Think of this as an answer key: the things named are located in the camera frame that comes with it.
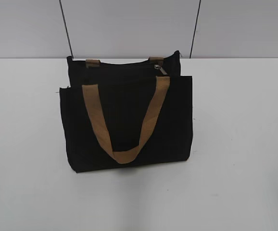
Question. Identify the black bag with tan handles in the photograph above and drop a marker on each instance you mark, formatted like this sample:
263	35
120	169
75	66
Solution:
126	115

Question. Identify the silver zipper pull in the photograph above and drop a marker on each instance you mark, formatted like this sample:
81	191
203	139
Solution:
159	68

